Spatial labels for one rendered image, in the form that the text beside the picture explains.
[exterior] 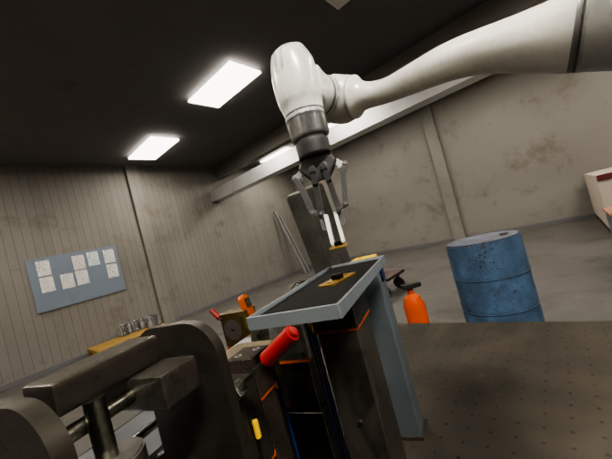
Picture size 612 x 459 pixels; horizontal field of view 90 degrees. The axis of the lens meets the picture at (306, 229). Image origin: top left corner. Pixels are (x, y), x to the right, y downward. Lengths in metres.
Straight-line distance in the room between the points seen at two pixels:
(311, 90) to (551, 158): 8.88
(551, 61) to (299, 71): 0.42
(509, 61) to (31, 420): 0.64
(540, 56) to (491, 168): 8.96
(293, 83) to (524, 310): 2.51
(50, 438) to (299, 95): 0.62
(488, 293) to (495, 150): 7.02
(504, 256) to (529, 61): 2.26
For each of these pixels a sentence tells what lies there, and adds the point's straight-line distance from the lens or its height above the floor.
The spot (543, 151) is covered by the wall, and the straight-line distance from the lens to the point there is 9.43.
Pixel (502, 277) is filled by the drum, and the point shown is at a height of 0.57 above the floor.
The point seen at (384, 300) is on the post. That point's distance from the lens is 0.80.
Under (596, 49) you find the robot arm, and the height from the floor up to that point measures 1.38.
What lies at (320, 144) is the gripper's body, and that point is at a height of 1.43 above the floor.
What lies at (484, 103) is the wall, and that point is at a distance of 9.70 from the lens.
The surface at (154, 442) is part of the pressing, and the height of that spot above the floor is 1.00.
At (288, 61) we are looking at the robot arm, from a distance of 0.73.
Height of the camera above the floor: 1.26
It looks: 1 degrees up
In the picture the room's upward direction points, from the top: 15 degrees counter-clockwise
